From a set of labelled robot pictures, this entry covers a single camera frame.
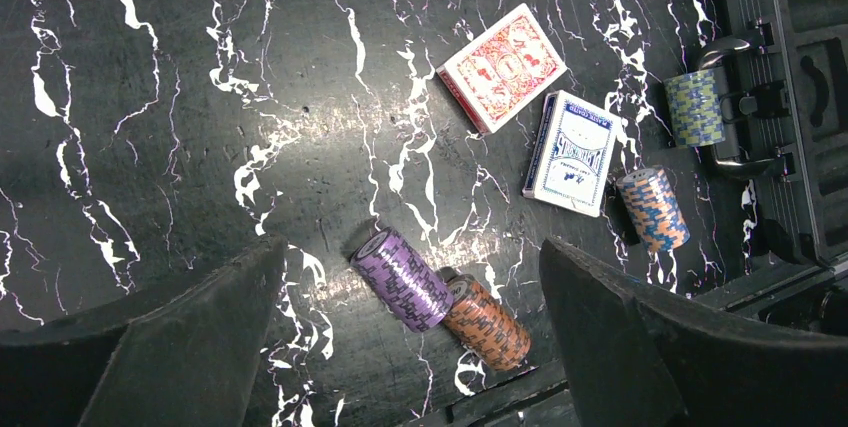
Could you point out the orange black poker chip stack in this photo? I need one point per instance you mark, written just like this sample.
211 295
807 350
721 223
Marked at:
484 326

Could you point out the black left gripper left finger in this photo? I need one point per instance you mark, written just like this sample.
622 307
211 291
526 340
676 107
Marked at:
184 352

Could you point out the red playing card deck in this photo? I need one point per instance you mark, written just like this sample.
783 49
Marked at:
501 71

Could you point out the purple poker chip stack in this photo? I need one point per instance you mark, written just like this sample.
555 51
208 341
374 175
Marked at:
412 290

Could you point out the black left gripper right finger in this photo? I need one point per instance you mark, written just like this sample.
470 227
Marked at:
635 354

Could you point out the blue playing card deck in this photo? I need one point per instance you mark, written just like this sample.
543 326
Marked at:
572 155

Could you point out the black poker set case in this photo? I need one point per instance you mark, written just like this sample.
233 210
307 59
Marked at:
784 84

